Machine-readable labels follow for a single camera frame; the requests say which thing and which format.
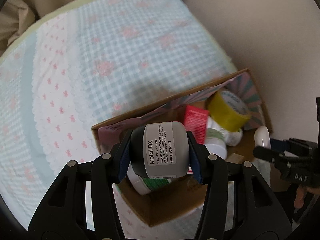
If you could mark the pink patterned cardboard box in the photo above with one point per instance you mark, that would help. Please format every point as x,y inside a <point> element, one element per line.
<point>184,194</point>

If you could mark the white capsule bottle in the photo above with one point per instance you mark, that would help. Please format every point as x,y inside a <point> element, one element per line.
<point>262,137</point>

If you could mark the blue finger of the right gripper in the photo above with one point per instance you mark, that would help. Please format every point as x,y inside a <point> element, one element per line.
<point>280,144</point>
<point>267,154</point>

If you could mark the person's right hand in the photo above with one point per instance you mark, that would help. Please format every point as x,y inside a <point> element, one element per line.
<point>301,194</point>

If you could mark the green jar white lid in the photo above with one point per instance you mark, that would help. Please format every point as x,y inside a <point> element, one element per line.
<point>145,185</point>

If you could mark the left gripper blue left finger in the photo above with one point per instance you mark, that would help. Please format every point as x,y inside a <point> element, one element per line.
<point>80,202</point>

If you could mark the white squeeze tube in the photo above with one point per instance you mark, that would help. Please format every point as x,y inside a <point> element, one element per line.
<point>230,138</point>

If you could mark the red rectangular carton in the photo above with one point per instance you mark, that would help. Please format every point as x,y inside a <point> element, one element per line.
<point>195,120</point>

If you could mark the black-lid grey Metal DX jar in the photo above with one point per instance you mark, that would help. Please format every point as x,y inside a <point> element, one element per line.
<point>160,150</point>

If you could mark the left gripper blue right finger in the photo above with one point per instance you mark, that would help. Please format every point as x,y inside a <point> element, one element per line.
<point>239,204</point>

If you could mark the yellow packing tape roll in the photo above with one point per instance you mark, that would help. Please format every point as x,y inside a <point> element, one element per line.
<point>228,110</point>

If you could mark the pale green white-lid jar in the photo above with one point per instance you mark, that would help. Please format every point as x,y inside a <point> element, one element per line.
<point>215,144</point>

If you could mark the blue checkered floral blanket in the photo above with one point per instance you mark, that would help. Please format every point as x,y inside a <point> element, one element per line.
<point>91,61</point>

